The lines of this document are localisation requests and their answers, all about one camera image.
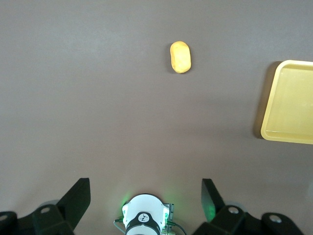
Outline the yellow plastic tray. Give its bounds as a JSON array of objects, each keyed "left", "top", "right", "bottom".
[{"left": 260, "top": 59, "right": 313, "bottom": 145}]

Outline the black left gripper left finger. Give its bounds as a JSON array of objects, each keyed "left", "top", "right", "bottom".
[{"left": 0, "top": 178, "right": 91, "bottom": 235}]

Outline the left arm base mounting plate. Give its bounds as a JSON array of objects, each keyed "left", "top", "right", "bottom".
[{"left": 160, "top": 202, "right": 176, "bottom": 235}]

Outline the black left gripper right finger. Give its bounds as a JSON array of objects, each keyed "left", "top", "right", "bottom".
[{"left": 193, "top": 178, "right": 304, "bottom": 235}]

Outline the yellow potato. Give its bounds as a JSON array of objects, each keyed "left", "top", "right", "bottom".
[{"left": 169, "top": 41, "right": 192, "bottom": 74}]

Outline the brown table cover mat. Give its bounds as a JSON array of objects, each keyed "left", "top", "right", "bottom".
[{"left": 0, "top": 0, "right": 313, "bottom": 235}]

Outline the black cable at arm base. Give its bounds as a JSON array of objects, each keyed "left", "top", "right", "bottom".
[{"left": 167, "top": 221, "right": 188, "bottom": 235}]

